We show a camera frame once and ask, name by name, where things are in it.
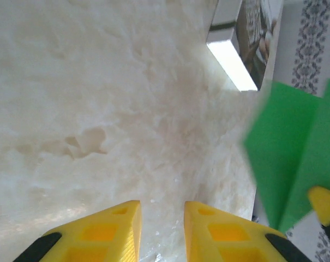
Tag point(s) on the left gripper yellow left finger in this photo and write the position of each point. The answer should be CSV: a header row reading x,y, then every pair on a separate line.
x,y
104,237

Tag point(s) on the green cloth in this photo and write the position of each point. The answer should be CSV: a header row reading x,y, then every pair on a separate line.
x,y
284,147

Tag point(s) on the booklet with photo cover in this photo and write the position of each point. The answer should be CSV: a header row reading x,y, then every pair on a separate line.
x,y
252,41

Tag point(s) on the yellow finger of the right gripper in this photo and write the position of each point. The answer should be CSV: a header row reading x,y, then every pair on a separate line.
x,y
328,204

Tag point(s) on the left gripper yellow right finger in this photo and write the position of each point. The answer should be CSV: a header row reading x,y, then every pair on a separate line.
x,y
230,240

